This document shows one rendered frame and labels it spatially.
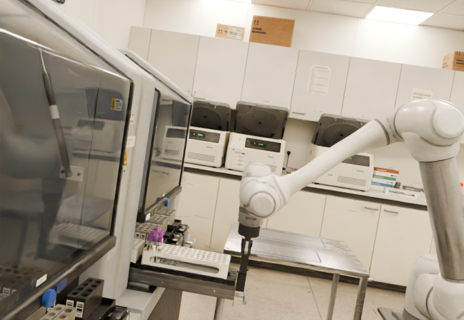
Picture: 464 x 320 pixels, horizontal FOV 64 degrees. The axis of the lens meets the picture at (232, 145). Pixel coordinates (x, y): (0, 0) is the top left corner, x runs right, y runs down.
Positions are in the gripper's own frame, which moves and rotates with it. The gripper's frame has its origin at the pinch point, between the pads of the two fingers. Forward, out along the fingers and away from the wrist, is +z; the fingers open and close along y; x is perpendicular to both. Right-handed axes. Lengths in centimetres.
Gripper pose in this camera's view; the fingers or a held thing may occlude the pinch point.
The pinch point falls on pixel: (241, 280)
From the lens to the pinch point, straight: 138.6
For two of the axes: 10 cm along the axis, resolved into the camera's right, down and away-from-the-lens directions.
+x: 9.9, 1.5, -0.6
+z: -1.5, 9.9, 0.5
